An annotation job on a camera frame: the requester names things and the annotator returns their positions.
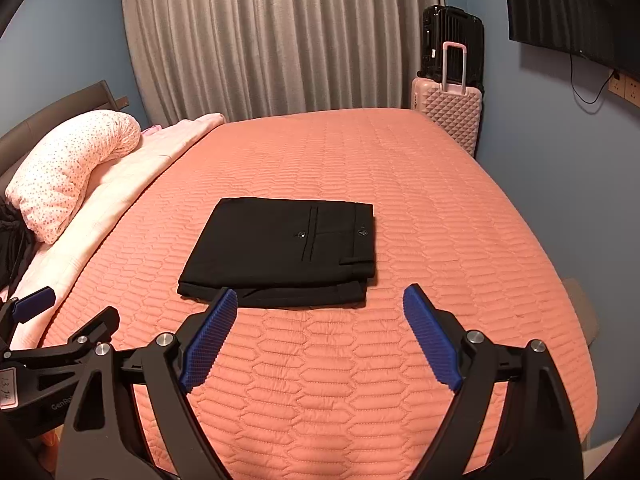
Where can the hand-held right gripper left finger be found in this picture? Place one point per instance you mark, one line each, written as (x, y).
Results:
(212, 335)

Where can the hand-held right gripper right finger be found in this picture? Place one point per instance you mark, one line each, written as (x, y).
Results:
(432, 335)

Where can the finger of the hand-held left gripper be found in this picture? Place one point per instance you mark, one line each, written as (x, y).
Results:
(95, 325)
(35, 302)

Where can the black pants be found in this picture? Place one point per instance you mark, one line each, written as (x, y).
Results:
(265, 245)

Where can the dark cloth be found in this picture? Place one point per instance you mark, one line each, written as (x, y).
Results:
(12, 240)

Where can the pink dotted pillow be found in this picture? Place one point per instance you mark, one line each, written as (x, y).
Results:
(65, 165)

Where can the pale pink blanket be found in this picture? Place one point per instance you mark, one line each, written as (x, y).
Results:
(145, 160)

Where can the bed with orange quilt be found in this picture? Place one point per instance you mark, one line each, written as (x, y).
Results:
(360, 160)

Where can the grey bed headboard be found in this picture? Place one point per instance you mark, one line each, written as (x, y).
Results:
(60, 107)

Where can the pink hard-shell suitcase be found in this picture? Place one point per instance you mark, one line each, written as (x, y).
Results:
(450, 110)

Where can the grey pleated curtain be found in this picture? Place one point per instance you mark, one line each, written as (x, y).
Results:
(280, 35)

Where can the black hard-shell suitcase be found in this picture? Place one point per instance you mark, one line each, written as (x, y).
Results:
(452, 25)

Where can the wall socket panel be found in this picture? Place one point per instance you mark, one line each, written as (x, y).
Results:
(625, 87)

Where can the black wall television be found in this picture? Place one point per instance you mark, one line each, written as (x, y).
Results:
(565, 0)

